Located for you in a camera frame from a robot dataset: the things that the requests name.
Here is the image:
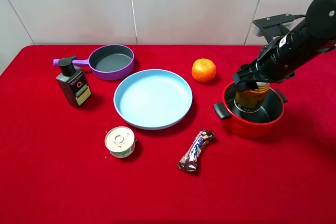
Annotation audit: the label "red pot black handles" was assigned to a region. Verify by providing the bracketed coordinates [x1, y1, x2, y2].
[213, 82, 288, 138]

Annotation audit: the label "gold drink can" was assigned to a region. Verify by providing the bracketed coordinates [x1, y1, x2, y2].
[234, 82, 270, 113]

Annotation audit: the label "black pump bottle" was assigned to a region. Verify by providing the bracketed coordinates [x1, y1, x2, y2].
[54, 56, 91, 107]

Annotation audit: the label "red table cloth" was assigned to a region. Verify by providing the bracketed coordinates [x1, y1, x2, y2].
[1, 46, 335, 223]

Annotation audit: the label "purple saucepan with handle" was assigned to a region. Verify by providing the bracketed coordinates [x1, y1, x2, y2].
[53, 44, 135, 81]

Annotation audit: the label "small silver tin can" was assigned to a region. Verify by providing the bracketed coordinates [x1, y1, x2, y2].
[104, 126, 136, 158]

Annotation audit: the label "light blue plate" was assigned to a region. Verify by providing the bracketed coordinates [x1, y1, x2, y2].
[113, 69, 193, 130]

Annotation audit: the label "orange mandarin fruit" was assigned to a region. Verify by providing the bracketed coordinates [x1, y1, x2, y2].
[191, 58, 217, 83]

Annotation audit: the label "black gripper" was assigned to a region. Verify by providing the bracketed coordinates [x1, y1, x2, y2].
[233, 45, 296, 92]

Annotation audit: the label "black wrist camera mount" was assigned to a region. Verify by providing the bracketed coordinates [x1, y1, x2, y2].
[253, 14, 305, 44]

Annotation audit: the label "brown chocolate bar wrapper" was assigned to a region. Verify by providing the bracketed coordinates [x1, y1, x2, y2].
[177, 130, 215, 172]

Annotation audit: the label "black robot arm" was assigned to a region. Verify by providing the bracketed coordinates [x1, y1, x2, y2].
[233, 0, 335, 92]

